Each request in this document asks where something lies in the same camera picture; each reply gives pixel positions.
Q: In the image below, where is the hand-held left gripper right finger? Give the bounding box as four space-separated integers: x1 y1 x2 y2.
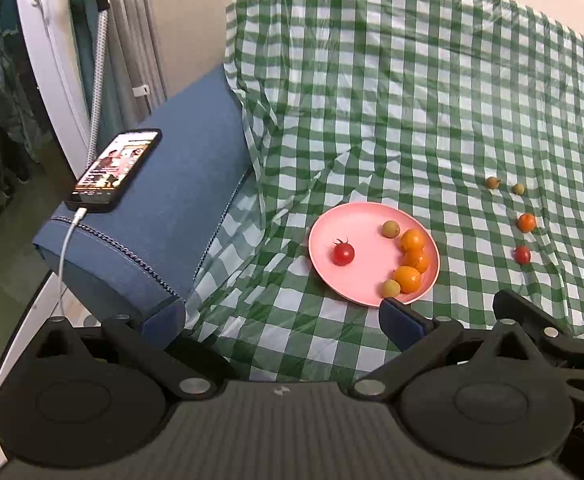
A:
347 297 541 402

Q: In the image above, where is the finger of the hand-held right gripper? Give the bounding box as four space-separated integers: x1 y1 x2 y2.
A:
492 288 584 366

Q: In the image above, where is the blue fabric cushion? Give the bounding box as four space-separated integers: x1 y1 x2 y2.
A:
32 65 253 352

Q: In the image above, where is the pink plate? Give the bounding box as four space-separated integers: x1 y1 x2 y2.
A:
308 201 441 308

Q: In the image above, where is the green checked tablecloth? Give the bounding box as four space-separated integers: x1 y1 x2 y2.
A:
184 0 584 383

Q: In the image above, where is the grey curtain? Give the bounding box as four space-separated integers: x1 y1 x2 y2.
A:
106 0 169 133

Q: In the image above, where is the black smartphone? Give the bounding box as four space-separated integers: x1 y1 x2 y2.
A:
64 128 163 212

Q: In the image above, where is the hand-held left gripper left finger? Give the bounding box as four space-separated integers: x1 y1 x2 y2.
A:
24 296 216 402

